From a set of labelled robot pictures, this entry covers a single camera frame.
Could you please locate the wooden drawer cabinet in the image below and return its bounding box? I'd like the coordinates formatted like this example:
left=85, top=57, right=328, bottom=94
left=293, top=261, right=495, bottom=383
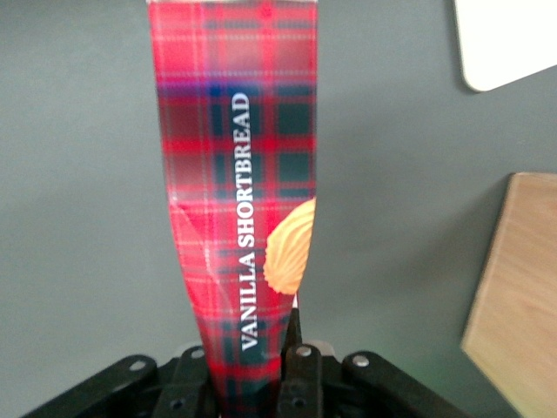
left=460, top=172, right=557, bottom=418

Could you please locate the red tartan shortbread cookie box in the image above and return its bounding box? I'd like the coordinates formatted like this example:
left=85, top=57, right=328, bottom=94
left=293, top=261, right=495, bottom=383
left=146, top=0, right=319, bottom=415

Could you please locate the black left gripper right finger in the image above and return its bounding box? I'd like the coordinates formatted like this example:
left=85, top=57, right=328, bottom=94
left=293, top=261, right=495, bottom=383
left=276, top=304, right=325, bottom=418

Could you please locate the beige rectangular tray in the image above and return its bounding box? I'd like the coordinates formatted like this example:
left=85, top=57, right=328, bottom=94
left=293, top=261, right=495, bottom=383
left=451, top=0, right=557, bottom=93

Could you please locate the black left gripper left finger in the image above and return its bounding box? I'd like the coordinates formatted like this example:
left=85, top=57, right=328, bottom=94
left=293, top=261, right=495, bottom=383
left=152, top=344, right=215, bottom=418

